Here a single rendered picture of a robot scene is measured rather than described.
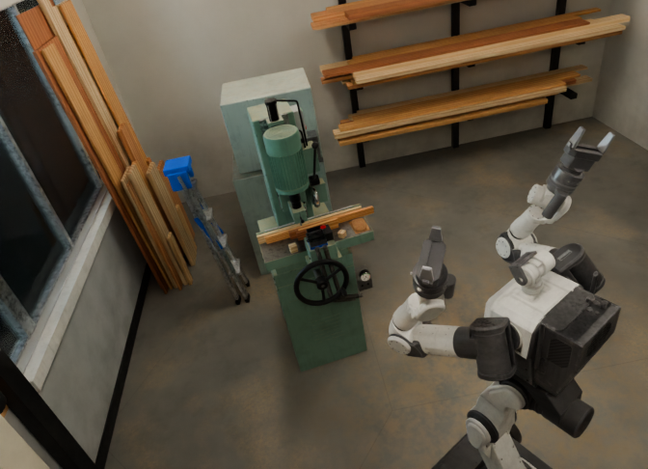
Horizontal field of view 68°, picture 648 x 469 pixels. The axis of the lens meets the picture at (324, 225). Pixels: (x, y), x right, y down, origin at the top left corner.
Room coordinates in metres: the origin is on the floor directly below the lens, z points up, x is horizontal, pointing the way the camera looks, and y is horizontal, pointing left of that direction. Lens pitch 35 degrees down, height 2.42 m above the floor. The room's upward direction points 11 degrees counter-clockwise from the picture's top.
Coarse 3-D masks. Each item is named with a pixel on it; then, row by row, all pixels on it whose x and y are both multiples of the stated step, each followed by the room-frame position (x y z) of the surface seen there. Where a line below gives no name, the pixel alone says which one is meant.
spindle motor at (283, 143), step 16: (272, 128) 2.23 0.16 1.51; (288, 128) 2.19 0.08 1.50; (272, 144) 2.10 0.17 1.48; (288, 144) 2.09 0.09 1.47; (272, 160) 2.11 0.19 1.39; (288, 160) 2.09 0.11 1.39; (304, 160) 2.15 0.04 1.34; (272, 176) 2.16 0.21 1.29; (288, 176) 2.09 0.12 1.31; (304, 176) 2.13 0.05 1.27; (288, 192) 2.09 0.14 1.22
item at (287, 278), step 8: (320, 208) 2.54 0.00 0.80; (272, 216) 2.55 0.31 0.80; (264, 224) 2.48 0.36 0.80; (272, 224) 2.47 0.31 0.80; (344, 256) 2.04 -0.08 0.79; (352, 256) 2.05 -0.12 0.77; (344, 264) 2.04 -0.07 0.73; (352, 264) 2.05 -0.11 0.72; (272, 272) 2.09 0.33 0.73; (288, 272) 1.99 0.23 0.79; (296, 272) 1.99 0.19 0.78; (312, 272) 2.01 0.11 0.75; (328, 272) 2.02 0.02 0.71; (280, 280) 1.98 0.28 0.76; (288, 280) 1.99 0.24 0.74
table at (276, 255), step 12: (336, 228) 2.16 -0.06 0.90; (348, 228) 2.14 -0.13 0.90; (288, 240) 2.12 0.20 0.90; (300, 240) 2.10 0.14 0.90; (336, 240) 2.04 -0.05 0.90; (348, 240) 2.05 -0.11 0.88; (360, 240) 2.06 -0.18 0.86; (264, 252) 2.06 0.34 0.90; (276, 252) 2.04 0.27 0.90; (288, 252) 2.02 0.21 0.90; (300, 252) 2.00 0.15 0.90; (276, 264) 1.98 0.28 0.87; (288, 264) 1.99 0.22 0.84; (324, 264) 1.92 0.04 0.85
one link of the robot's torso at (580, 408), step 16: (528, 384) 0.91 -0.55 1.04; (576, 384) 0.90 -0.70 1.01; (544, 400) 0.86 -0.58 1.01; (560, 400) 0.85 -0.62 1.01; (576, 400) 0.86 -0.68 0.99; (544, 416) 0.86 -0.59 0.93; (560, 416) 0.82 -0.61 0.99; (576, 416) 0.81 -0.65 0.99; (592, 416) 0.83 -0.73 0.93; (576, 432) 0.78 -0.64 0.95
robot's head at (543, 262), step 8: (536, 256) 1.02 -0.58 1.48; (544, 256) 1.01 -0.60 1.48; (552, 256) 1.01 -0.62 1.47; (528, 264) 1.00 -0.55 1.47; (536, 264) 0.99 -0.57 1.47; (544, 264) 0.99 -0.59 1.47; (552, 264) 1.00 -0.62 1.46; (536, 272) 0.97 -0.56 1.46; (544, 272) 0.99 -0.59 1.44; (536, 280) 0.98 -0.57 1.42; (528, 288) 0.98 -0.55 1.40; (536, 288) 0.98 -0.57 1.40
